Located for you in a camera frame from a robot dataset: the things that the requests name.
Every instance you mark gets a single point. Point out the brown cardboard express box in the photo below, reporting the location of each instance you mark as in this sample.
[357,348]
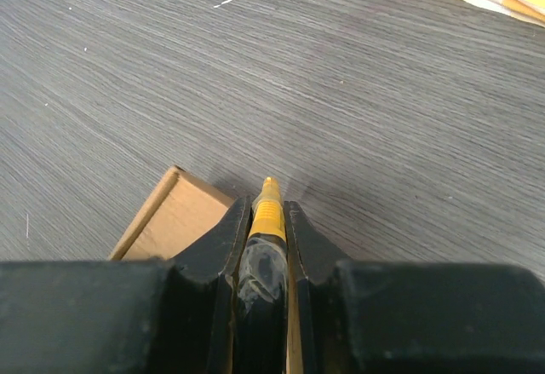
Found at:
[180,209]

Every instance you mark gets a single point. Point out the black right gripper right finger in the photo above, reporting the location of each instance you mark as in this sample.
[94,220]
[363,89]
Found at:
[326,320]

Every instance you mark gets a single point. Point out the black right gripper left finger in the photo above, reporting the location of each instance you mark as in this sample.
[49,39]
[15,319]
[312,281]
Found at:
[197,314]

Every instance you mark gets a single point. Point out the yellow utility knife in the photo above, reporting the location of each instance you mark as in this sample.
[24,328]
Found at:
[261,312]

